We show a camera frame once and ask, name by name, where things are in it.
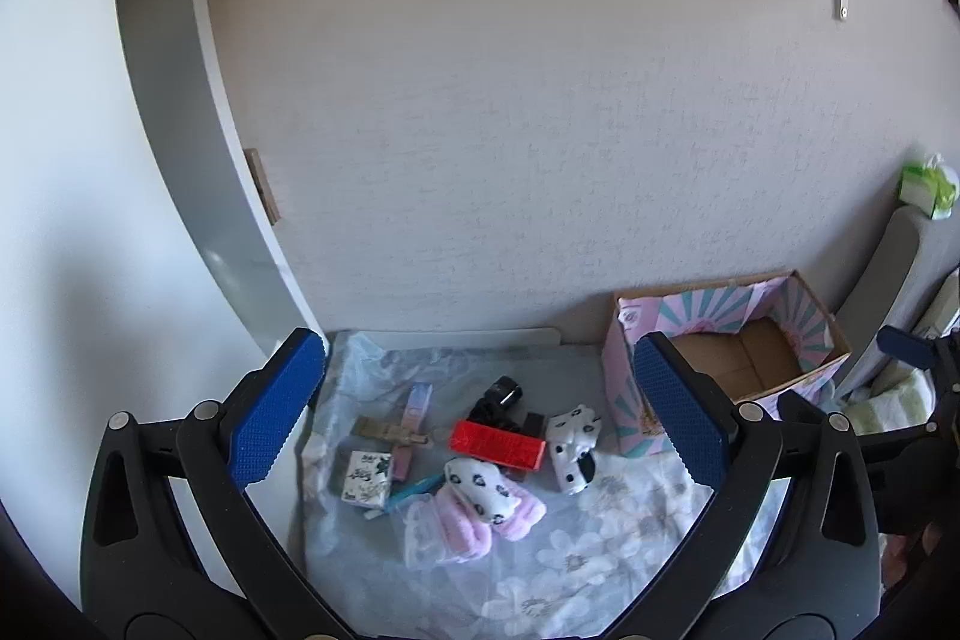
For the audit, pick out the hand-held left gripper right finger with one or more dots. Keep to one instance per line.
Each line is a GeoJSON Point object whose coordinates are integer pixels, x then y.
{"type": "Point", "coordinates": [679, 415]}

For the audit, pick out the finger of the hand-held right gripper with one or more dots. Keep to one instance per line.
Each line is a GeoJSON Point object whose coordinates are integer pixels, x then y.
{"type": "Point", "coordinates": [904, 344]}
{"type": "Point", "coordinates": [799, 406]}

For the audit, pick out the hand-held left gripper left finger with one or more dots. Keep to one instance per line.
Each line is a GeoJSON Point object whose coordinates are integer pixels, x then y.
{"type": "Point", "coordinates": [277, 407]}

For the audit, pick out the cardboard box with pink lining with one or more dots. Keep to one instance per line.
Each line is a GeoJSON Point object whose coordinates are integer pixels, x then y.
{"type": "Point", "coordinates": [757, 355]}

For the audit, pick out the white tissue pack black print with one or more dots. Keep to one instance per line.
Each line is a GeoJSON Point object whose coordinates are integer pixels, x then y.
{"type": "Point", "coordinates": [365, 476]}

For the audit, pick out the black cylindrical jar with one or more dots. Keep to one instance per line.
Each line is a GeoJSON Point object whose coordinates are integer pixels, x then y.
{"type": "Point", "coordinates": [508, 394]}

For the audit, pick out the red milk carton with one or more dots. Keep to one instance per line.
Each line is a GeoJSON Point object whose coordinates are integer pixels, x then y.
{"type": "Point", "coordinates": [499, 445]}

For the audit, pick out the black scrunchie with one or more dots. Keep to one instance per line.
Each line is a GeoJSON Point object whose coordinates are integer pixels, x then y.
{"type": "Point", "coordinates": [484, 416]}

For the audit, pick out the green striped cloth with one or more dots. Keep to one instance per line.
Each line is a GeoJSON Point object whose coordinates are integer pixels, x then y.
{"type": "Point", "coordinates": [896, 400]}

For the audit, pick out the grey chair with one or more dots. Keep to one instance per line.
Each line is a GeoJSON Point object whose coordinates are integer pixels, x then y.
{"type": "Point", "coordinates": [892, 280]}

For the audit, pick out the white black-dotted plush sock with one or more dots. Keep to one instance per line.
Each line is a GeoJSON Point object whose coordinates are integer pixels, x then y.
{"type": "Point", "coordinates": [574, 452]}

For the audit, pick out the wooden clothespin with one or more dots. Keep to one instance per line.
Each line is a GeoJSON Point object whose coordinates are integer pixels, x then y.
{"type": "Point", "coordinates": [390, 434]}

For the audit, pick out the pink and blue tube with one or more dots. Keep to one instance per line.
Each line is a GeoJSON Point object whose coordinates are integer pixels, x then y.
{"type": "Point", "coordinates": [416, 411]}

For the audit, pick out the floral cloth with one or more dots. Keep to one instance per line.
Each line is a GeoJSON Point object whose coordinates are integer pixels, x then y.
{"type": "Point", "coordinates": [600, 535]}

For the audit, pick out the small dark brown box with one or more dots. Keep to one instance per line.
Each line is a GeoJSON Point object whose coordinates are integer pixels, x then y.
{"type": "Point", "coordinates": [534, 422]}

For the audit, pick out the green tissue pack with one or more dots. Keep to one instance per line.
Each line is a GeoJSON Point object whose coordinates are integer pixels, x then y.
{"type": "Point", "coordinates": [930, 186]}

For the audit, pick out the teal pen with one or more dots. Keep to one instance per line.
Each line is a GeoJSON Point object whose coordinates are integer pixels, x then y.
{"type": "Point", "coordinates": [416, 488]}

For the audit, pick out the small wooden block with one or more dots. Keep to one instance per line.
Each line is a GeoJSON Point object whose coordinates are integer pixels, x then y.
{"type": "Point", "coordinates": [262, 186]}

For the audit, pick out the grey shelf side panel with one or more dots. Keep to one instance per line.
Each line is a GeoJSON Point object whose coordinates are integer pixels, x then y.
{"type": "Point", "coordinates": [172, 85]}

